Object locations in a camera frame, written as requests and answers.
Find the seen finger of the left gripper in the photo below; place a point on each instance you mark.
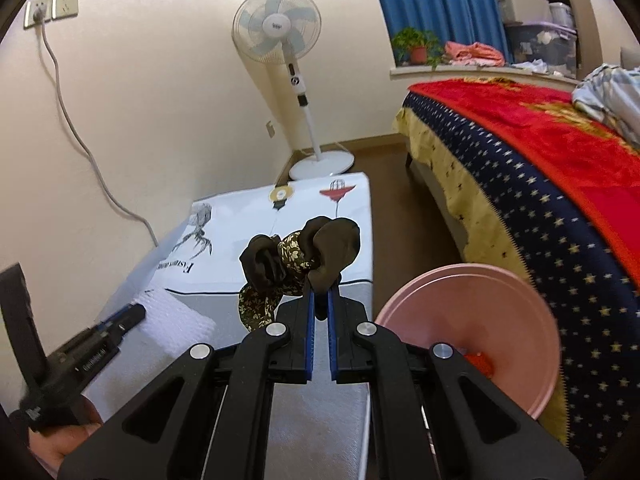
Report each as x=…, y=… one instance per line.
x=122, y=321

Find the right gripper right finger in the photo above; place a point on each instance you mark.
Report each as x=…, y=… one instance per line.
x=434, y=415

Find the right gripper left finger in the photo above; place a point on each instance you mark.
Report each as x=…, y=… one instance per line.
x=208, y=417

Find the red plastic bag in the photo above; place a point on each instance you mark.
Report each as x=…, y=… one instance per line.
x=482, y=363

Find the pink plastic trash bin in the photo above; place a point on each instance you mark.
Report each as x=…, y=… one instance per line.
x=478, y=308

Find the black gold patterned cloth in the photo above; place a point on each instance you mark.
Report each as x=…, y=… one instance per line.
x=274, y=267

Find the left human hand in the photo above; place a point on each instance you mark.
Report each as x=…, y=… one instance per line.
x=52, y=446

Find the white foam wrap sheet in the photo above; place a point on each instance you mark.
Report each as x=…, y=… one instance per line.
x=169, y=329

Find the navy star bed sheet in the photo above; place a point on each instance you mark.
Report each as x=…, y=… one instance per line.
x=516, y=218

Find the red bed blanket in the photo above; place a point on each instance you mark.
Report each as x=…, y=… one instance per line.
x=590, y=163

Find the white standing fan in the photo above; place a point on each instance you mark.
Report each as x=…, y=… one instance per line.
x=280, y=32

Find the pink clothes pile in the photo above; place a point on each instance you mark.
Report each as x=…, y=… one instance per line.
x=476, y=54

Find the striped grey blue quilt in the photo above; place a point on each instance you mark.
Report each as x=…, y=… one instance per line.
x=610, y=95

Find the potted green plant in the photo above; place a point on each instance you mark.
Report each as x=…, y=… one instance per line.
x=412, y=46

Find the clear plastic storage box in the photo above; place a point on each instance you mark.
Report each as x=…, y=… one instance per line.
x=548, y=42

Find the white box appliance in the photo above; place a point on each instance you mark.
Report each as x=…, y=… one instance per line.
x=524, y=11

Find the white wall power socket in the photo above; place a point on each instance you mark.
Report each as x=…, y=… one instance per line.
x=37, y=11

